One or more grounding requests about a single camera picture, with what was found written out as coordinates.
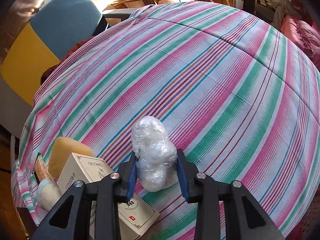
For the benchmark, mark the pink curtain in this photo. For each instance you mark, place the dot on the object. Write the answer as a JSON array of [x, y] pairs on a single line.
[[15, 14]]

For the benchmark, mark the clear plastic bundle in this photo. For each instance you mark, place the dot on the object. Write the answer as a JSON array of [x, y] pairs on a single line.
[[156, 154]]

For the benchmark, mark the beige cardboard box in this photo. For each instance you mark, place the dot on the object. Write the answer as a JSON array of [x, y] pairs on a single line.
[[135, 216]]

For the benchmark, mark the pink bedspread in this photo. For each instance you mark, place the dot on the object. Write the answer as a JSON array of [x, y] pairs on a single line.
[[303, 35]]

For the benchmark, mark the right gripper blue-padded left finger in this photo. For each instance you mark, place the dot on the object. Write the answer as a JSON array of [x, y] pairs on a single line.
[[70, 216]]

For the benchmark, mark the grey yellow blue chair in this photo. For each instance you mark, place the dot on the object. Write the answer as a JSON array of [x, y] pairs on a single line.
[[42, 43]]

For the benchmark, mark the cereal bar green wrapper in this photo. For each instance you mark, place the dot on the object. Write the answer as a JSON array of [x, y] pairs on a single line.
[[41, 170]]

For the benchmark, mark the striped pink green bedsheet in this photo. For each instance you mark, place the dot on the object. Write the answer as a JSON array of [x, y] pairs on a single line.
[[238, 97]]

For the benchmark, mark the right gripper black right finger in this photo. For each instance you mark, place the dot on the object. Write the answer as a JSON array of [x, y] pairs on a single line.
[[244, 216]]

